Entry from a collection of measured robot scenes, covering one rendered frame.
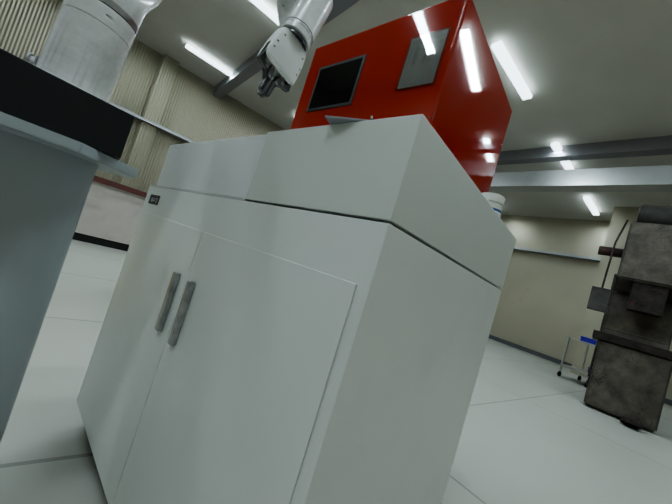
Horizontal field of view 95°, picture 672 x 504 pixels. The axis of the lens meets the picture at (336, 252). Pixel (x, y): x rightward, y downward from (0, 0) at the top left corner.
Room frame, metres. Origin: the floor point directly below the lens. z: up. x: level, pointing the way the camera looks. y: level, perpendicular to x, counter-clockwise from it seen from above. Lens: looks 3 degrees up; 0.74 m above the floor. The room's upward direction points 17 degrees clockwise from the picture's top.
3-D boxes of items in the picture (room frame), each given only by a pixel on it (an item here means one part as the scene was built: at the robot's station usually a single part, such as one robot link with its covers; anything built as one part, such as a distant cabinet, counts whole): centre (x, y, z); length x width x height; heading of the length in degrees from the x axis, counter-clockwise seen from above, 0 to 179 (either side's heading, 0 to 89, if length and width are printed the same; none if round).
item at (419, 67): (1.59, -0.13, 1.52); 0.81 x 0.75 x 0.60; 48
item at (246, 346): (0.93, 0.10, 0.41); 0.96 x 0.64 x 0.82; 48
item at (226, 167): (0.84, 0.38, 0.89); 0.55 x 0.09 x 0.14; 48
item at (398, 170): (0.74, -0.13, 0.89); 0.62 x 0.35 x 0.14; 138
